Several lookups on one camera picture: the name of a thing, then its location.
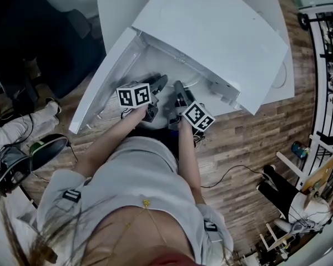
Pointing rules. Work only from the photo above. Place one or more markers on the teal cup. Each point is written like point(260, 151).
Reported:
point(299, 150)

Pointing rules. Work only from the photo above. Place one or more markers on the white microwave oven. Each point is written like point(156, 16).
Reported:
point(205, 23)

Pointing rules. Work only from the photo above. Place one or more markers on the person's black trousers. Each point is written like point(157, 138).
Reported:
point(161, 134)

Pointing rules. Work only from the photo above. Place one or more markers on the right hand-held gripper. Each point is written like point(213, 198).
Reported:
point(198, 116)

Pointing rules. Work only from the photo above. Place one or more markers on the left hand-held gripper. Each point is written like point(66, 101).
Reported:
point(133, 96)

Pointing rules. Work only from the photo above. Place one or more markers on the person's grey top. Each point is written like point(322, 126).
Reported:
point(138, 170)

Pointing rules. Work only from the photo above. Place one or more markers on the person's right forearm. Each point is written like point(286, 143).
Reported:
point(190, 162)

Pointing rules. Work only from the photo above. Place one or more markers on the black open carry case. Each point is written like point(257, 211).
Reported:
point(50, 151)

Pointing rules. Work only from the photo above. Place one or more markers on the wooden board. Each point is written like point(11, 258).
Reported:
point(322, 170)

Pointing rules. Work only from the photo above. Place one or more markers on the black office chair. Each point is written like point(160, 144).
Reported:
point(44, 37)
point(19, 87)

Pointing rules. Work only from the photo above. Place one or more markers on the white desk frame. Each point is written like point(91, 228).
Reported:
point(290, 165)

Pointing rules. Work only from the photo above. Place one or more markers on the round glass turntable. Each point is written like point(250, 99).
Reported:
point(187, 77)

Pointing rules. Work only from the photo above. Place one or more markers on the green tape roll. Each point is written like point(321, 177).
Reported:
point(36, 148)

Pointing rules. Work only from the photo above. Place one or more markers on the person's left forearm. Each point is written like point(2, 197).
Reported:
point(111, 143)

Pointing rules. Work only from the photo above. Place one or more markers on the black metal shelf rack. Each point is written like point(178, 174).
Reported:
point(328, 138)

